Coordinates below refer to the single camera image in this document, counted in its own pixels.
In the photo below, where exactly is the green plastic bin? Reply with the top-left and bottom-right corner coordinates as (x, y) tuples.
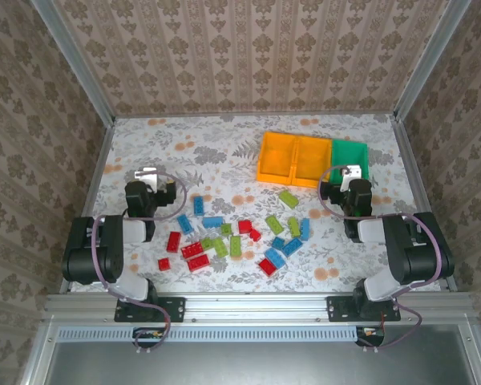
(329, 138), (370, 182)

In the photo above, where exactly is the grey metal panel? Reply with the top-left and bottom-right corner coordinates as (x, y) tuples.
(22, 320), (481, 385)

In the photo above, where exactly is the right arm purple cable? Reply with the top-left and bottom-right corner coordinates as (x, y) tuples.
(317, 164), (446, 354)

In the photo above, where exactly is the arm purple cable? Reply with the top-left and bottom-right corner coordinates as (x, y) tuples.
(88, 170), (188, 356)
(317, 164), (446, 354)

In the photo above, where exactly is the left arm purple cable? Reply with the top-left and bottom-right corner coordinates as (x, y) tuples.
(88, 170), (188, 356)

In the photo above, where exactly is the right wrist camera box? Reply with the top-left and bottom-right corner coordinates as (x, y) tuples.
(339, 164), (363, 190)

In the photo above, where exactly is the thin aluminium frame rail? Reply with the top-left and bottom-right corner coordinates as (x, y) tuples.
(114, 112), (396, 120)

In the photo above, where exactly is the wide aluminium base rail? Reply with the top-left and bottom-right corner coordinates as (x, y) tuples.
(43, 291), (480, 322)

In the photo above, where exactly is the aluminium frame post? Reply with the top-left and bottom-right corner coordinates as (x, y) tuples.
(30, 0), (116, 124)
(393, 0), (473, 121)

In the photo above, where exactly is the slotted grey cable duct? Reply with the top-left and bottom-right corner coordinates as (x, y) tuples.
(58, 325), (362, 342)

